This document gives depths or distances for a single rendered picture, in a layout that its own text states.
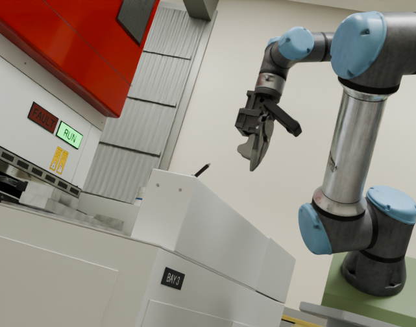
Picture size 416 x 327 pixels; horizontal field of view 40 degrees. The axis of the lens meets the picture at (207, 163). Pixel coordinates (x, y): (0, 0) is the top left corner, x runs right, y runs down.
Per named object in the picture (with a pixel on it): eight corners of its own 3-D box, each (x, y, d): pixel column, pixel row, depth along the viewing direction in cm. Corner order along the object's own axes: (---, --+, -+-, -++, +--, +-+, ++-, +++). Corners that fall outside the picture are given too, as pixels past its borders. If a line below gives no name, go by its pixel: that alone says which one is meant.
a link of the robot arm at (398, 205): (418, 255, 131) (433, 206, 124) (366, 263, 127) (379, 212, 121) (390, 224, 141) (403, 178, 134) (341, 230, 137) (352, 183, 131)
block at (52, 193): (24, 192, 139) (28, 180, 140) (32, 195, 142) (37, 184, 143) (50, 198, 136) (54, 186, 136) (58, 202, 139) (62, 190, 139)
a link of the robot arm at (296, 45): (326, 23, 139) (307, 39, 150) (283, 24, 137) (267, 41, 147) (330, 54, 138) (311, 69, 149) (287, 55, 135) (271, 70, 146)
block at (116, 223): (93, 222, 168) (96, 213, 168) (98, 225, 171) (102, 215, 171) (115, 228, 164) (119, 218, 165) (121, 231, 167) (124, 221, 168)
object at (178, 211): (128, 239, 104) (151, 167, 107) (223, 281, 153) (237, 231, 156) (173, 251, 100) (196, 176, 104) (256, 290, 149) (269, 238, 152)
